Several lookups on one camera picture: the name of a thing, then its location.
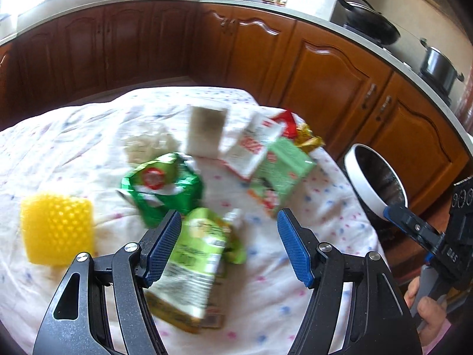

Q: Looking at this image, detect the red plastic wrapper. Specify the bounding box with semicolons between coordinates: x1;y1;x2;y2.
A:
271;110;298;142

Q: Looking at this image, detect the white tissue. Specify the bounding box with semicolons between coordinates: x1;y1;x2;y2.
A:
124;124;179;164

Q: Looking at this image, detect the wooden kitchen cabinet unit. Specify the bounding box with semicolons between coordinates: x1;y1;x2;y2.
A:
0;0;473;215

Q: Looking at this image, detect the yellow bumpy sponge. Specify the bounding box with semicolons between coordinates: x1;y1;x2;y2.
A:
20;191;94;267

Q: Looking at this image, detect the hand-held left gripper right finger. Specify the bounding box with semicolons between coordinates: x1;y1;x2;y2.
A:
276;208;422;355

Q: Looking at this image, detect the red and white packet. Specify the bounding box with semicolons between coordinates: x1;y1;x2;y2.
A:
222;114;283;183

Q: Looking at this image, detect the black wok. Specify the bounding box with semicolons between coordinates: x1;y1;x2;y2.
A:
317;0;401;46

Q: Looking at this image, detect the person's right hand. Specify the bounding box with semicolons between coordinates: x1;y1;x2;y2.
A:
404;277;451;343

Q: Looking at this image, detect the person's right forearm pink sleeve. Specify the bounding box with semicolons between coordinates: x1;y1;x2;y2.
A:
419;320;457;355

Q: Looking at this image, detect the plastic film covered door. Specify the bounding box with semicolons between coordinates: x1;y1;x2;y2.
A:
456;78;473;135

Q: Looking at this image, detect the gold foil wrapper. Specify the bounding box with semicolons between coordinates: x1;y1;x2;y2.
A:
294;123;326;153

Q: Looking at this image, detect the wooden cabinet door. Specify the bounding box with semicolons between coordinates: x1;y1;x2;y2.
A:
273;20;393;145
229;9;297;100
364;73;471;208

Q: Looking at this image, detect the white rimmed trash bin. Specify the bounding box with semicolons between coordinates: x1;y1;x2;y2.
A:
344;143;418;267

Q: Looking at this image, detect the green printed carton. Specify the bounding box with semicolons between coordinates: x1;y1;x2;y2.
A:
248;137;318;218

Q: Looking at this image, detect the white spotted blanket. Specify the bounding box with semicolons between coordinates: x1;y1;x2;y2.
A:
0;87;388;355

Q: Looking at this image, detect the white beige small box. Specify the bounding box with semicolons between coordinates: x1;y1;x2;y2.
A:
187;105;229;159

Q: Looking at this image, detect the dark steel cooking pot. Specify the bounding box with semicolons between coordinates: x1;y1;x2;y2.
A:
419;38;465;96

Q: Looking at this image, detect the green foil wrapper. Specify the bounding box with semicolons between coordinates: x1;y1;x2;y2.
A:
121;152;204;228

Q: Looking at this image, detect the green spouted juice pouch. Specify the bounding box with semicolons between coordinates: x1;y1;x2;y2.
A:
159;207;247;320

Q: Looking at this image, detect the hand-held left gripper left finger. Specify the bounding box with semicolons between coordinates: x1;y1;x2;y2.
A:
33;209;182;355

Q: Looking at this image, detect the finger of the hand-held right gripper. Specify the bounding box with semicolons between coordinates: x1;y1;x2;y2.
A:
383;203;446;256

